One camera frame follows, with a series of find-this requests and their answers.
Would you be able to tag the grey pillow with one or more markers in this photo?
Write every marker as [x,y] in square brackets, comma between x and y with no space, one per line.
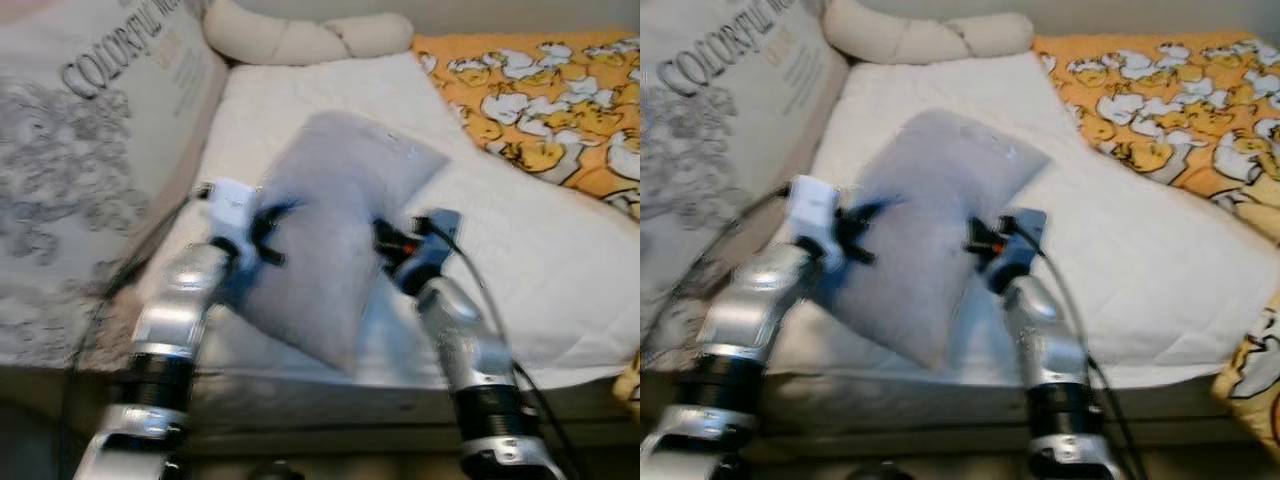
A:
[930,230]
[330,230]

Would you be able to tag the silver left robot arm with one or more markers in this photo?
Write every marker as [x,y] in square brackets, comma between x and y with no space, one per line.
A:
[175,300]
[740,310]

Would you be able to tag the white quilted mattress pad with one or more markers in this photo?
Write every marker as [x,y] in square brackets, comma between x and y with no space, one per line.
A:
[1130,270]
[520,270]

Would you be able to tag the blue white ornament print quilt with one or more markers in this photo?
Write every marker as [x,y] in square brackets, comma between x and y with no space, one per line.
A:
[90,180]
[720,180]

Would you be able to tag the long beige bolster pillow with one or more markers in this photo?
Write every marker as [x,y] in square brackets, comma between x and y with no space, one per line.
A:
[910,35]
[290,35]

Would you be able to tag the yellow duck print blanket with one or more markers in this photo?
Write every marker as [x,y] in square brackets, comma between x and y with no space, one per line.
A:
[1160,110]
[540,110]

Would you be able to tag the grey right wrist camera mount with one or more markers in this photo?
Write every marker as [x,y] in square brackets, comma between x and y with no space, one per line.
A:
[435,250]
[1022,250]

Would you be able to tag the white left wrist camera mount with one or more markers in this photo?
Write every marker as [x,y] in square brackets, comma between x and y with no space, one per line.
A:
[812,215]
[232,215]

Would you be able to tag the grey bed frame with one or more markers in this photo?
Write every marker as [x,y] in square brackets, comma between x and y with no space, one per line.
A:
[930,410]
[330,410]

